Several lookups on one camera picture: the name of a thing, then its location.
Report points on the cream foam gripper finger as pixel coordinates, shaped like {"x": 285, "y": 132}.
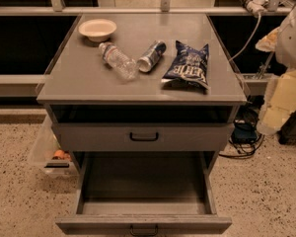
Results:
{"x": 279, "y": 103}
{"x": 268, "y": 42}

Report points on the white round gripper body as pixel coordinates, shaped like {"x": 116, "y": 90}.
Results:
{"x": 292, "y": 44}

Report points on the clear plastic water bottle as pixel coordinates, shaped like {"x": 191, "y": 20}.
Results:
{"x": 124, "y": 66}

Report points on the grey drawer cabinet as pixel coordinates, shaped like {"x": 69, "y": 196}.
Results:
{"x": 82, "y": 89}

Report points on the upper grey drawer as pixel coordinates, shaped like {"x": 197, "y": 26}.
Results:
{"x": 156, "y": 137}

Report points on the open lower grey drawer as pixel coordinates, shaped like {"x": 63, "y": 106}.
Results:
{"x": 144, "y": 194}

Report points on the white power strip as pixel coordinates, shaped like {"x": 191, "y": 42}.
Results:
{"x": 255, "y": 7}

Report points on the blue box on floor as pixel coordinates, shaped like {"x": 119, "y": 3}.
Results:
{"x": 244, "y": 133}

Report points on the blue kettle chips bag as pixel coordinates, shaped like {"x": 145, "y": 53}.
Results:
{"x": 189, "y": 66}

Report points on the white paper bowl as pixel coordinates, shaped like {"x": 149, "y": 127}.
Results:
{"x": 97, "y": 30}

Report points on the orange fruit in bin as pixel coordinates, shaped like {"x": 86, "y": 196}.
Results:
{"x": 61, "y": 155}

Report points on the clear plastic storage bin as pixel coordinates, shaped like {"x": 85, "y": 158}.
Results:
{"x": 43, "y": 153}

